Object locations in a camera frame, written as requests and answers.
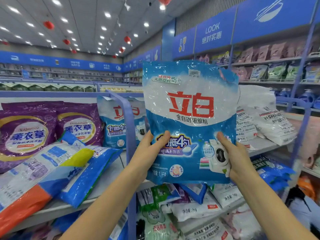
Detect person's right hand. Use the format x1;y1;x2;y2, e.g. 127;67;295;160
217;132;258;184

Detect person's left hand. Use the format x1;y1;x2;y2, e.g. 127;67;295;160
128;130;172;179

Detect grey blue-framed shelf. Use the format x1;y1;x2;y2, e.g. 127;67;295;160
0;90;320;240

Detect blue bird-print detergent bag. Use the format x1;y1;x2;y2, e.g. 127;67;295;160
58;146;123;208

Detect plain white detergent bag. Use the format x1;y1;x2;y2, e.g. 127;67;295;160
237;85;277;115

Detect panda pale green bag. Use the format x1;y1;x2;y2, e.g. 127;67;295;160
137;210;185;240

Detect purple lavender bag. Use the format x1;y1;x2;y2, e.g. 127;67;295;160
55;103;105;147
0;102;59;174

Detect person's right forearm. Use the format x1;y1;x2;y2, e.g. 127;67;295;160
236;171;318;240

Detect person's left forearm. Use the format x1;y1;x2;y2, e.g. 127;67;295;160
60;162;150;240

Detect row of blue bottles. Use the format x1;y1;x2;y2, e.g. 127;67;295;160
277;88;320;110

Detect row of pink packets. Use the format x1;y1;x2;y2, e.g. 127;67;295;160
232;40;320;63

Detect row of house-shaped cartons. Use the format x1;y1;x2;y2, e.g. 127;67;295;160
0;83;97;92

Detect blue icon header signs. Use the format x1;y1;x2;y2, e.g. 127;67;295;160
172;0;320;60

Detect group of red lanterns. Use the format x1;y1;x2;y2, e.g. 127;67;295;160
0;0;173;59

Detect group of ceiling spotlights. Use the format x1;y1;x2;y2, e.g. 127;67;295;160
0;0;167;52

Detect blue side wall sign band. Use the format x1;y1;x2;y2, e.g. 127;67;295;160
122;45;162;73

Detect blue wall column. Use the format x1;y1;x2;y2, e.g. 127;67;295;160
161;18;176;62

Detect blue back wall sign band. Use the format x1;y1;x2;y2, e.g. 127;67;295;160
0;50;123;73

